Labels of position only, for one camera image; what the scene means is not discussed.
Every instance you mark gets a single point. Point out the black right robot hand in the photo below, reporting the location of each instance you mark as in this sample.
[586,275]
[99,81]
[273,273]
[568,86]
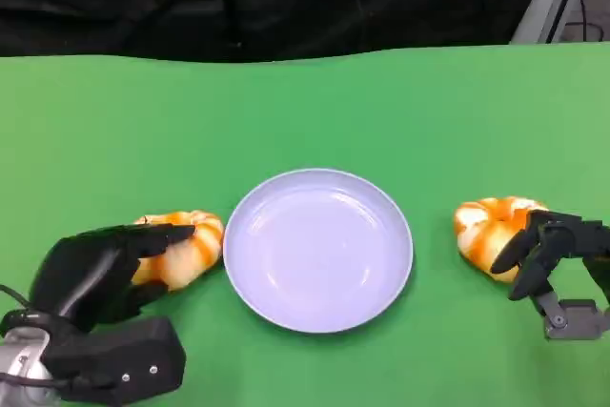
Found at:
[562,238]

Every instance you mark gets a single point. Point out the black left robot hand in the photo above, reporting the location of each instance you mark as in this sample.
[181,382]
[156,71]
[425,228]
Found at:
[81,278]

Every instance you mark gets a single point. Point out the orange and white bread roll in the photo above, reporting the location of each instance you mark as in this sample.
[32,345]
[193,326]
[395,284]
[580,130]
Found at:
[483,228]
[195,254]

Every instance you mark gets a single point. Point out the lilac round plate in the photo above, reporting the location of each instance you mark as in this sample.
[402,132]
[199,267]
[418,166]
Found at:
[318,250]

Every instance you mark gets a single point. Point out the green table cloth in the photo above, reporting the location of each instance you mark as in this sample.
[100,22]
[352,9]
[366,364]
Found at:
[305,111]

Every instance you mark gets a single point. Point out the black backdrop curtain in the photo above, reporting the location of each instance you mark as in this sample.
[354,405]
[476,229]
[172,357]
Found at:
[238,2]

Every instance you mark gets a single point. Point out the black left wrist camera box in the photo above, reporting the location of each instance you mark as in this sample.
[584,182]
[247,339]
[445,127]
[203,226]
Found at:
[128,359]

